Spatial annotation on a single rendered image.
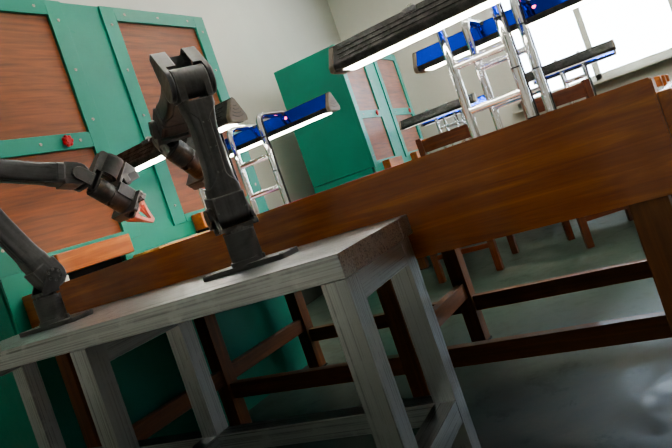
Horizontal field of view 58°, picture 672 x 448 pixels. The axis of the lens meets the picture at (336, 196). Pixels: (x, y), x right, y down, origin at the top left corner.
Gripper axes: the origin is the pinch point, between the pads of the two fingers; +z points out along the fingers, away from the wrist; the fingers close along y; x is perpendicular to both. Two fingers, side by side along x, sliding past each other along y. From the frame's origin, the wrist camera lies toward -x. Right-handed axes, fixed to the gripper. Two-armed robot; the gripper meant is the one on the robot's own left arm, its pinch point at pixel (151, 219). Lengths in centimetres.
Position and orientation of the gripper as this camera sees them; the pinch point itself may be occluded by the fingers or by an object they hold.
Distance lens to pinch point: 181.1
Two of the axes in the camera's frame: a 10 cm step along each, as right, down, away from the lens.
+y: -8.0, 2.7, 5.3
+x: -0.8, 8.3, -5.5
